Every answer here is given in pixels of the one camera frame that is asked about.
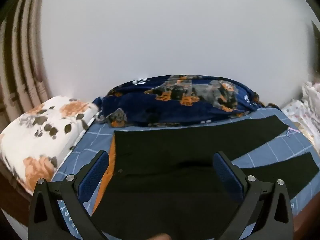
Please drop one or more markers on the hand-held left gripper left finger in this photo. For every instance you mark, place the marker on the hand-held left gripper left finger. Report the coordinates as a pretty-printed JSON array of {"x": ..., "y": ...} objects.
[{"x": 93, "y": 177}]

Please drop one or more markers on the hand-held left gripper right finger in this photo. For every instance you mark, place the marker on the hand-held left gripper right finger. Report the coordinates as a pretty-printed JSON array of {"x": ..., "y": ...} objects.
[{"x": 227, "y": 175}]

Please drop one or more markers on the black pants with orange lining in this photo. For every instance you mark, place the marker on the black pants with orange lining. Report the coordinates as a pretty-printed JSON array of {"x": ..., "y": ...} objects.
[{"x": 162, "y": 142}]

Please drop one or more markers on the blue checked bed sheet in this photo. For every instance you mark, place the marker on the blue checked bed sheet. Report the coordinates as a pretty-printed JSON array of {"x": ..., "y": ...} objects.
[{"x": 270, "y": 152}]

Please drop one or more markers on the white floral pillow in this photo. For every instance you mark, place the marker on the white floral pillow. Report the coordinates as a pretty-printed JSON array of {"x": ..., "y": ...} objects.
[{"x": 32, "y": 140}]

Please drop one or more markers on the navy dog-print blanket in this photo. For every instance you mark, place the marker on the navy dog-print blanket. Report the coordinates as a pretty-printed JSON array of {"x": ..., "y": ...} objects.
[{"x": 140, "y": 105}]

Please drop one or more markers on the white spotted cloth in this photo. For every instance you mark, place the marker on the white spotted cloth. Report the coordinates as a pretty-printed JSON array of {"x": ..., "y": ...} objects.
[{"x": 305, "y": 110}]

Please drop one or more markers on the beige striped curtain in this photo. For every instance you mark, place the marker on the beige striped curtain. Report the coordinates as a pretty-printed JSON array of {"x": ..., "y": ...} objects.
[{"x": 20, "y": 67}]

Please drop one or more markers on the brown wooden bed frame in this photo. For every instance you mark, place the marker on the brown wooden bed frame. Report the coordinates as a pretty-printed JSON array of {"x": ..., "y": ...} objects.
[{"x": 12, "y": 200}]

